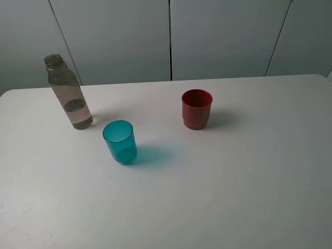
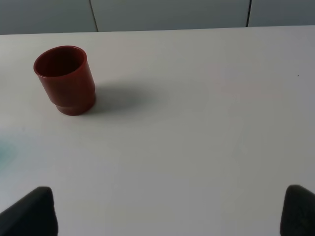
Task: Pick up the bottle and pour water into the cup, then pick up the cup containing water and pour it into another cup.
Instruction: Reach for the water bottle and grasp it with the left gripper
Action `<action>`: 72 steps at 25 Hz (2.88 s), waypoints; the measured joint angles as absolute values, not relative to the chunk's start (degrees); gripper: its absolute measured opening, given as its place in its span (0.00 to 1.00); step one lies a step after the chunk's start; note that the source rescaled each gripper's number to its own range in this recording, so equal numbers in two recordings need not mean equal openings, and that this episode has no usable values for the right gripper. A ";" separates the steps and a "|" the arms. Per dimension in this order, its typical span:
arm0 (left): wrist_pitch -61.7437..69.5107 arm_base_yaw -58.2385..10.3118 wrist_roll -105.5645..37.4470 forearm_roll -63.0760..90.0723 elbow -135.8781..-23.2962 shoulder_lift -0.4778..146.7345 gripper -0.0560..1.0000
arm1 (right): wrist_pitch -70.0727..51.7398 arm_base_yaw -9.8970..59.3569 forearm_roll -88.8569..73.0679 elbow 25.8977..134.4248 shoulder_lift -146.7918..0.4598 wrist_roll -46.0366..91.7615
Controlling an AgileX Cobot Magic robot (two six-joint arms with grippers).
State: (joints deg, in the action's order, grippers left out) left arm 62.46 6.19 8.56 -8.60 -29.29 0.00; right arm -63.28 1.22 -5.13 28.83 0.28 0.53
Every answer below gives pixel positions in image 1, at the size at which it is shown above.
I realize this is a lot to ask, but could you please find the teal translucent plastic cup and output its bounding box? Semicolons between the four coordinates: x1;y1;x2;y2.
102;120;137;164

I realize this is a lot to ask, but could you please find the red plastic cup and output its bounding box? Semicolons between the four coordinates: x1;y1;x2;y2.
182;89;213;130

